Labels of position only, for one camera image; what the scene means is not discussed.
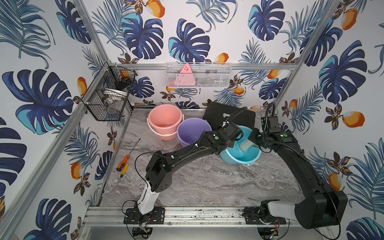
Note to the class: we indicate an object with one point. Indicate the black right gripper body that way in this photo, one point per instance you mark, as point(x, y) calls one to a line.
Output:
point(258, 137)

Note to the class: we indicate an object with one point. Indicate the pink triangular object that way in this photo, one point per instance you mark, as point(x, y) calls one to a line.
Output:
point(186, 77)

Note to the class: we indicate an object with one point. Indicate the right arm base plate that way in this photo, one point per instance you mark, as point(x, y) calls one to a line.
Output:
point(261, 216)

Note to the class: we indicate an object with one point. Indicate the black plastic tool case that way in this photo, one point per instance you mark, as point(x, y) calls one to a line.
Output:
point(216, 114)

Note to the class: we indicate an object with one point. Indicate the aluminium front rail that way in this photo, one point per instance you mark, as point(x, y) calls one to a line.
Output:
point(226, 217)

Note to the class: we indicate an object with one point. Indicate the purple plastic bucket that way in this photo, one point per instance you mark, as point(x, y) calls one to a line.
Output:
point(190, 130)

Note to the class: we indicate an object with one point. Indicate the black wire basket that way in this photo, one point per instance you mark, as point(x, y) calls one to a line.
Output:
point(109, 93)

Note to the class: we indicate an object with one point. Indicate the yellow handled screwdriver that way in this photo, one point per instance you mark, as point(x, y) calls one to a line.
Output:
point(124, 169)

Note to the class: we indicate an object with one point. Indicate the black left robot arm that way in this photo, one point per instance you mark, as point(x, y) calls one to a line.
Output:
point(161, 166)

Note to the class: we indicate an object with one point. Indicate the pink plastic bucket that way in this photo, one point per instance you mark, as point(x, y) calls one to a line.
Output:
point(164, 120)

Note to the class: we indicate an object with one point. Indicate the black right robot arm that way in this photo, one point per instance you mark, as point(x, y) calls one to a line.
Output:
point(322, 205)

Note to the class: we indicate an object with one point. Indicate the white wire shelf basket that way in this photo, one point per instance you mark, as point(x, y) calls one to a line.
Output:
point(207, 75)

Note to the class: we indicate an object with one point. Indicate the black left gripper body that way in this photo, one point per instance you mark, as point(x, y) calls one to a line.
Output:
point(240, 140)

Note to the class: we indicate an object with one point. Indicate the orange handled screwdriver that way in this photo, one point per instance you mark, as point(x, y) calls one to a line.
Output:
point(127, 157)

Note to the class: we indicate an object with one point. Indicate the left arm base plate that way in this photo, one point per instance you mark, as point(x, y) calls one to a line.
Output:
point(134, 217)

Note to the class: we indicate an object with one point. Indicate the turquoise plastic bucket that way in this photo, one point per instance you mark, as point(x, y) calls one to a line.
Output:
point(235, 155)

